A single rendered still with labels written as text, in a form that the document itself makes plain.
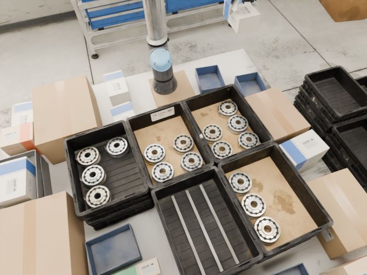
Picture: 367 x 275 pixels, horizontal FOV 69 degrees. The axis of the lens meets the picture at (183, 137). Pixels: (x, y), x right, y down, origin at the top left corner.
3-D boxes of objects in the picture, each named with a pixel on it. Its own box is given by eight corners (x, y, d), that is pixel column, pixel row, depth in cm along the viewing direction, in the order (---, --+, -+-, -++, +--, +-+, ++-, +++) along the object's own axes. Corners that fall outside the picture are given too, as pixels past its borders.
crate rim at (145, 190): (64, 142, 126) (62, 139, 124) (125, 121, 132) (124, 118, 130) (78, 219, 105) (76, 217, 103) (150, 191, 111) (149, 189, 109)
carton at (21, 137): (7, 155, 139) (-1, 147, 132) (9, 137, 145) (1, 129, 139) (39, 147, 141) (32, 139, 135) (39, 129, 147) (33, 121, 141)
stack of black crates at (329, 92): (285, 114, 227) (303, 74, 189) (317, 105, 231) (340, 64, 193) (312, 152, 205) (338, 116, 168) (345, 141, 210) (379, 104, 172)
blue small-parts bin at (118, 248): (97, 280, 112) (92, 278, 106) (89, 245, 120) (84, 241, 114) (142, 258, 116) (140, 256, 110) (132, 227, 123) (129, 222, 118)
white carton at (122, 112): (113, 118, 160) (108, 108, 152) (131, 111, 162) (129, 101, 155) (123, 143, 149) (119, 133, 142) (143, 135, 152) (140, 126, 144)
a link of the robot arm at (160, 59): (154, 83, 150) (150, 64, 138) (151, 66, 157) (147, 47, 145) (175, 79, 151) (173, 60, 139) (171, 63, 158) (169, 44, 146)
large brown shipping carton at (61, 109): (47, 111, 164) (31, 88, 148) (95, 97, 169) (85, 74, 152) (53, 165, 143) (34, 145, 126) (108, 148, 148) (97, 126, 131)
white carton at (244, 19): (223, 14, 155) (224, -1, 148) (241, 10, 157) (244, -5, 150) (237, 34, 145) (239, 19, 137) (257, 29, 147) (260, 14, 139)
